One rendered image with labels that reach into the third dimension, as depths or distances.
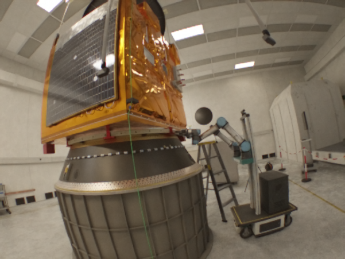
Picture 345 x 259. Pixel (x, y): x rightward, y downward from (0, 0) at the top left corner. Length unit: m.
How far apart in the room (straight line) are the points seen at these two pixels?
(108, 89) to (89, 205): 1.08
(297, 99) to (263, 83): 3.89
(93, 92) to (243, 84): 9.14
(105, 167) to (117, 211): 0.42
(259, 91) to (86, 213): 9.77
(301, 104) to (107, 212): 6.81
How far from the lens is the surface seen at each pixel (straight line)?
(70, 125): 1.87
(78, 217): 1.81
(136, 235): 1.61
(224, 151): 5.29
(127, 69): 1.50
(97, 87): 1.57
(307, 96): 7.19
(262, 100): 9.93
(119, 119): 1.35
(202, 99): 9.70
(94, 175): 1.59
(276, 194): 2.40
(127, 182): 1.46
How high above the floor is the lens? 1.45
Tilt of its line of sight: 8 degrees up
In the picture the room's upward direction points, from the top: 8 degrees counter-clockwise
